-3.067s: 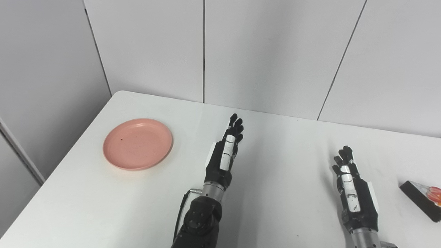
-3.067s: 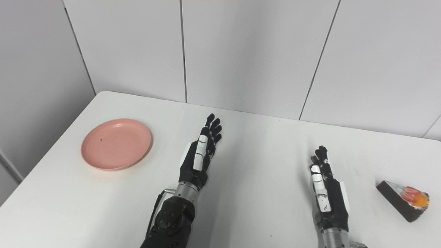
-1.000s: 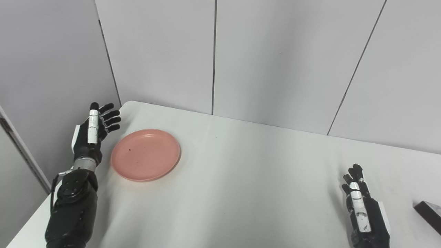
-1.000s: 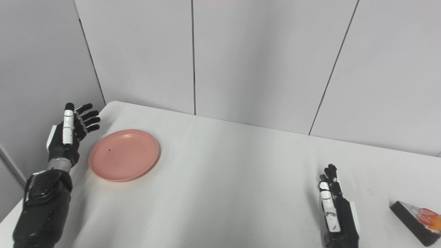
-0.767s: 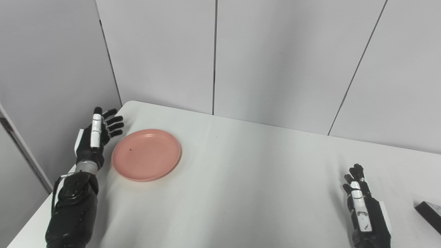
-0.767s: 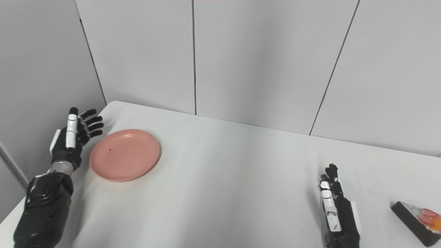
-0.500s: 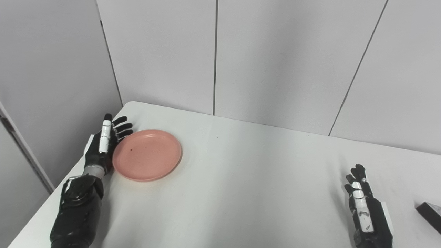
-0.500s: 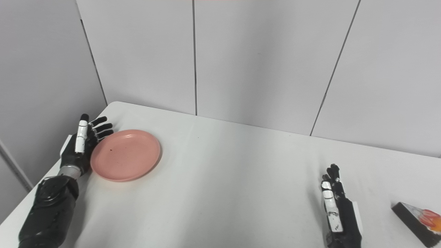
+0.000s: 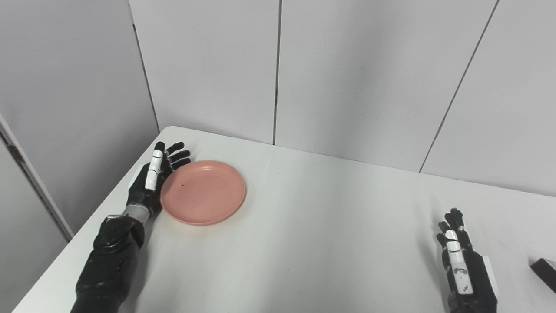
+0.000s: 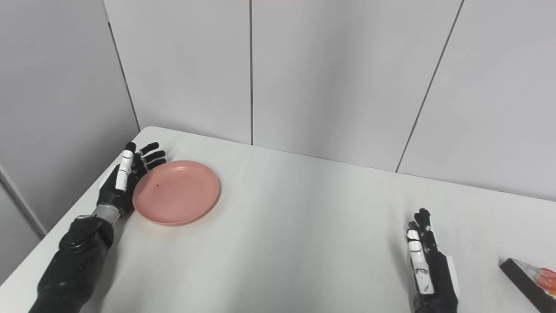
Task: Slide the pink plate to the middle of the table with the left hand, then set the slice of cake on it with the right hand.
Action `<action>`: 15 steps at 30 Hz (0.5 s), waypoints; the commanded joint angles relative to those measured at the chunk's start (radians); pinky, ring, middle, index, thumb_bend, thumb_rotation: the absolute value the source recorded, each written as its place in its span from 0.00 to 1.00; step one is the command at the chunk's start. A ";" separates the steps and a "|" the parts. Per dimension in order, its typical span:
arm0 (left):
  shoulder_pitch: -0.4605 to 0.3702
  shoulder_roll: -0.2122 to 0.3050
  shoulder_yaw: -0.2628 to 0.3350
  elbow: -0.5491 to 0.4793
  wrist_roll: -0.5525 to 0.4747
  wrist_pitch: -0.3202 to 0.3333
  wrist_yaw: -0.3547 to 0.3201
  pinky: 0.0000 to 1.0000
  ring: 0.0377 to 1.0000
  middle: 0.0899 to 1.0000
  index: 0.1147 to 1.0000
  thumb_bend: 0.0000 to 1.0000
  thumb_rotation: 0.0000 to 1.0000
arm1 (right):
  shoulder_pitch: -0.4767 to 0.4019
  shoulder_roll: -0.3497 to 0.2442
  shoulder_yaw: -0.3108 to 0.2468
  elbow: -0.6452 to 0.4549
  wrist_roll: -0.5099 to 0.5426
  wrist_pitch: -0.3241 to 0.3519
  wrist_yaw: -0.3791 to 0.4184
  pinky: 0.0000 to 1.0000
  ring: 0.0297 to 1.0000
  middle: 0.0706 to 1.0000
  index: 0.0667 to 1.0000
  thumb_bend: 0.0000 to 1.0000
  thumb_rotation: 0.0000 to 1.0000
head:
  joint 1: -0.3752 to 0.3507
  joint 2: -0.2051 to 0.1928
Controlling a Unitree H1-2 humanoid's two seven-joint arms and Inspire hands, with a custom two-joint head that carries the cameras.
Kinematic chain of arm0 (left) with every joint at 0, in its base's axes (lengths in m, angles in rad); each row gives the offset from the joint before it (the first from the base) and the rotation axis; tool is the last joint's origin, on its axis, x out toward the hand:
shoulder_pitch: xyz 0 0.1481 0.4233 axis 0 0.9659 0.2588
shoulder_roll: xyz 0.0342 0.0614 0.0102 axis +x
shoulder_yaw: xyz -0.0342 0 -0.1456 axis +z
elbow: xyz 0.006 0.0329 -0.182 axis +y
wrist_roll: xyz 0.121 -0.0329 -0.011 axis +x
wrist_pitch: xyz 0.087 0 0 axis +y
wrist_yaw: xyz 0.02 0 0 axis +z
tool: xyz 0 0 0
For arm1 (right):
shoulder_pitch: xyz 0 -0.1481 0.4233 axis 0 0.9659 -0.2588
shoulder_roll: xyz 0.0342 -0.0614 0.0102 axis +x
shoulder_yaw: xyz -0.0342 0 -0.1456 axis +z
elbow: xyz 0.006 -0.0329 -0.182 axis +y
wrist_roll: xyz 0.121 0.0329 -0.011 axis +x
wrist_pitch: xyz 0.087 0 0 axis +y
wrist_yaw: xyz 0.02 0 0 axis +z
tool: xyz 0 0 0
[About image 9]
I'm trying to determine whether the pink plate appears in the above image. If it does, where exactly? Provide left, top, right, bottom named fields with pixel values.
left=160, top=160, right=247, bottom=226

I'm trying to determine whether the chocolate cake slice with fruit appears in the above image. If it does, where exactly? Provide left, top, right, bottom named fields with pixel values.
left=530, top=258, right=556, bottom=293

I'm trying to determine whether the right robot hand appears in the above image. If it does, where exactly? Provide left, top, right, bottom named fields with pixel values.
left=436, top=208, right=498, bottom=313

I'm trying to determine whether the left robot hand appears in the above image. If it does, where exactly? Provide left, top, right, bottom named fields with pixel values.
left=126, top=141, right=192, bottom=213

